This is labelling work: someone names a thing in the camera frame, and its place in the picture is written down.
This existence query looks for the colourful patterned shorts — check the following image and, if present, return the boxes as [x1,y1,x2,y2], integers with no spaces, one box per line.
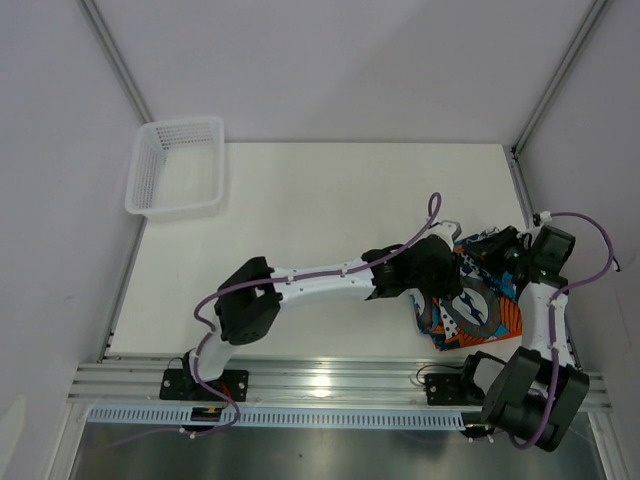
[409,228,523,351]

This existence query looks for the white plastic basket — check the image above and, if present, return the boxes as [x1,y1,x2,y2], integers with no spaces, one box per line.
[125,116,228,222]

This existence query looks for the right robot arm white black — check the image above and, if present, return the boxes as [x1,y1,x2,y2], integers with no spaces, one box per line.
[456,226,590,452]

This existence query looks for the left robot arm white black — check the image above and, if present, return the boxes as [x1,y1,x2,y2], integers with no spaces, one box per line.
[181,235,462,400]

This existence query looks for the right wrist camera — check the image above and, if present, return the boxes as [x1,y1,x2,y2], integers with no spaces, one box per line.
[532,211,553,227]

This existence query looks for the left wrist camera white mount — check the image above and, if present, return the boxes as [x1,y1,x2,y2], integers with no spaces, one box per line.
[430,220,462,243]

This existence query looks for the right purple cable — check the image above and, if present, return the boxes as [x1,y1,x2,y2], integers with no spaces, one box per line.
[399,210,617,449]

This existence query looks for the purple cable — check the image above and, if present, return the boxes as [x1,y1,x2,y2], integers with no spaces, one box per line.
[112,192,442,444]
[399,210,617,449]

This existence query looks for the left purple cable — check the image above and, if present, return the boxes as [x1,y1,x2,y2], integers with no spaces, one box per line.
[112,192,442,444]

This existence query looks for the right aluminium side rail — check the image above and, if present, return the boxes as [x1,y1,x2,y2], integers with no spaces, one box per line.
[506,151,575,367]

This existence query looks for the aluminium side rail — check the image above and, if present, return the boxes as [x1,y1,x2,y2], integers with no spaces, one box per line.
[95,217,147,363]
[506,151,575,367]

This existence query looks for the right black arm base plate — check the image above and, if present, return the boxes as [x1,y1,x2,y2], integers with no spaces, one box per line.
[415,367,485,406]

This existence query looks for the right aluminium frame post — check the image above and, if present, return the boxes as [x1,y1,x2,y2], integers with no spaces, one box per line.
[510,0,613,159]

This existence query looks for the aluminium frame post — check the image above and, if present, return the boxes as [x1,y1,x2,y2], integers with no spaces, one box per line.
[76,0,153,124]
[510,0,613,159]

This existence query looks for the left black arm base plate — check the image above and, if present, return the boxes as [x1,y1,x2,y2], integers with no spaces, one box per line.
[159,369,249,402]

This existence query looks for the left aluminium side rail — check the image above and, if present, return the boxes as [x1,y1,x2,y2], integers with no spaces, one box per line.
[95,217,147,363]

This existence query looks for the aluminium rail beam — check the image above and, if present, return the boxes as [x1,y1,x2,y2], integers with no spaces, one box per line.
[67,354,612,412]

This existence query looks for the slotted white cable duct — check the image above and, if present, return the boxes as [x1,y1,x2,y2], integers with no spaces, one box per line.
[87,404,465,431]

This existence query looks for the left aluminium frame post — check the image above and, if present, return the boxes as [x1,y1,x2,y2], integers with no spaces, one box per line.
[76,0,153,124]

